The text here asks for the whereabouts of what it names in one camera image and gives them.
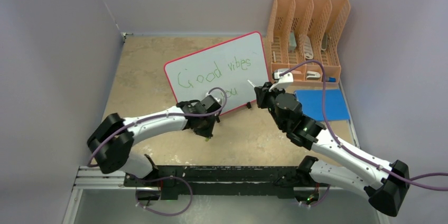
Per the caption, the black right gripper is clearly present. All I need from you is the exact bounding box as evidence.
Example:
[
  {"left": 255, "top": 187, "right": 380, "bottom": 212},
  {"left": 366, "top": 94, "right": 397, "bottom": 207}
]
[{"left": 255, "top": 82, "right": 286, "bottom": 131}]

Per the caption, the red-framed whiteboard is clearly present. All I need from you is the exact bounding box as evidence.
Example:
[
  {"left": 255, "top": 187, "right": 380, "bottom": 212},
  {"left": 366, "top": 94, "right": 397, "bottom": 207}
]
[{"left": 164, "top": 32, "right": 269, "bottom": 114}]

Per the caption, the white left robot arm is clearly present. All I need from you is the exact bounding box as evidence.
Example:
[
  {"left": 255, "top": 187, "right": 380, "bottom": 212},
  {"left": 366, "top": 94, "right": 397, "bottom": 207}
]
[{"left": 87, "top": 95, "right": 223, "bottom": 186}]

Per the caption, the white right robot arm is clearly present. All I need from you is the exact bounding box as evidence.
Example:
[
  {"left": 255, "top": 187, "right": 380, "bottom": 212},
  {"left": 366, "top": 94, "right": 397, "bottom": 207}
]
[{"left": 254, "top": 82, "right": 410, "bottom": 217}]

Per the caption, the blue notebook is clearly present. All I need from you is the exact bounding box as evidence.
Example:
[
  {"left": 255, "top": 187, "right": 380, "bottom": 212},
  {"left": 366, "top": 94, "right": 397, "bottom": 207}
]
[{"left": 294, "top": 89, "right": 350, "bottom": 121}]

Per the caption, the white clip in tray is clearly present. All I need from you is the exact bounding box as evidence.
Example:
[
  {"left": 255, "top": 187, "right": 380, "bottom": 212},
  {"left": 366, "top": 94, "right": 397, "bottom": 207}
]
[{"left": 306, "top": 71, "right": 321, "bottom": 80}]

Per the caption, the green staples box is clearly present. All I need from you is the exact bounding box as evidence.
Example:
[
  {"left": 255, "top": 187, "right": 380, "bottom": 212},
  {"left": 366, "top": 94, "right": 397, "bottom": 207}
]
[{"left": 287, "top": 32, "right": 297, "bottom": 53}]

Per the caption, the white oval tape dispenser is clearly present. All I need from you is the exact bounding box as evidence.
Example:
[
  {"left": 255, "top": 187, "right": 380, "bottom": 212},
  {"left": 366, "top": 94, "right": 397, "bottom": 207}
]
[{"left": 303, "top": 35, "right": 314, "bottom": 60}]

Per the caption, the orange plastic desk organizer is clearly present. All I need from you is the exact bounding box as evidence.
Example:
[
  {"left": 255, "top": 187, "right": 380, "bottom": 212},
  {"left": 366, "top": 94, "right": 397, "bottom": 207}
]
[{"left": 265, "top": 0, "right": 351, "bottom": 88}]

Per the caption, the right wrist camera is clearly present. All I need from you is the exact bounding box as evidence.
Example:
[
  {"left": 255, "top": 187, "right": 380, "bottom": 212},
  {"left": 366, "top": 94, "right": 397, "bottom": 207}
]
[{"left": 269, "top": 68, "right": 294, "bottom": 91}]

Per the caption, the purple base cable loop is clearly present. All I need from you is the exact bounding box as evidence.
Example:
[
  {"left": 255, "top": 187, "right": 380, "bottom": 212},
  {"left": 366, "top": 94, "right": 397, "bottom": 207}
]
[{"left": 134, "top": 176, "right": 193, "bottom": 217}]

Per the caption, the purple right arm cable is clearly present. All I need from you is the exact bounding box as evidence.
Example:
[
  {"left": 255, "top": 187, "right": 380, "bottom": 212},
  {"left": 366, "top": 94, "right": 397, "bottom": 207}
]
[{"left": 279, "top": 60, "right": 448, "bottom": 192}]

